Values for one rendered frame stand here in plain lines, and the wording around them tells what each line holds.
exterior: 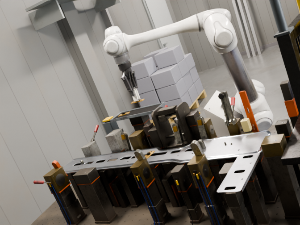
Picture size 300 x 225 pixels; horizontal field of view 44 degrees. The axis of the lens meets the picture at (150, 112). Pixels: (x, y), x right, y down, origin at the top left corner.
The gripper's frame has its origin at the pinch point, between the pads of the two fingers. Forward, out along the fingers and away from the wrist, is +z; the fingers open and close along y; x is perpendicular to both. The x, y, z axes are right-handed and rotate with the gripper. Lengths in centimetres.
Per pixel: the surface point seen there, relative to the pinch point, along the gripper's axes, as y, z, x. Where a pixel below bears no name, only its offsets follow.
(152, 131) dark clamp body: -5.4, 22.5, -6.2
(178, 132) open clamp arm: -9.7, 23.9, -24.3
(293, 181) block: -43, 40, -85
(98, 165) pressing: -23.3, 31.5, 26.8
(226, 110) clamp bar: -10, 16, -55
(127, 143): -6.8, 27.2, 13.6
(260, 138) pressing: -24, 28, -72
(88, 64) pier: 236, -4, 206
